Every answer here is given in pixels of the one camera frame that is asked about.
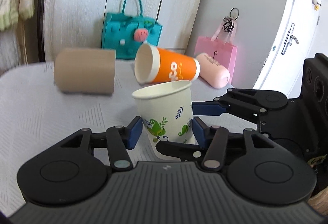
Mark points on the black clothes rack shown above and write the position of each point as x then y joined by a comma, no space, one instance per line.
40,22

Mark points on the tan cylindrical cup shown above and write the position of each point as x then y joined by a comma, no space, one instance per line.
85,70

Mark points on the teal felt handbag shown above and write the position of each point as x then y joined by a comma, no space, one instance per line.
125,34

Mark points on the orange paper cup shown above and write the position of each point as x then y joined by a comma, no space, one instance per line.
157,65

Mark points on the pink gift bag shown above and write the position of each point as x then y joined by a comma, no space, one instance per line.
220,45

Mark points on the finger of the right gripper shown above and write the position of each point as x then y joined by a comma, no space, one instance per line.
185,152
241,103

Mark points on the pink plastic cup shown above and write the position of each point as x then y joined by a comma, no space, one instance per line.
213,72

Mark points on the white paper cup green pattern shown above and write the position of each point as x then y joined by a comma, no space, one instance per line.
166,111

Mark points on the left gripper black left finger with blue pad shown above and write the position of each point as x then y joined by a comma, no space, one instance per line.
117,140

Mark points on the white patterned tablecloth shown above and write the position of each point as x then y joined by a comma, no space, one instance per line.
35,115

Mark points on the white door with handle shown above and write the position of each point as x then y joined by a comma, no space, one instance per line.
291,46

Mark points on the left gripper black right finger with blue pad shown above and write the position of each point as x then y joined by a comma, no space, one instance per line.
231,152

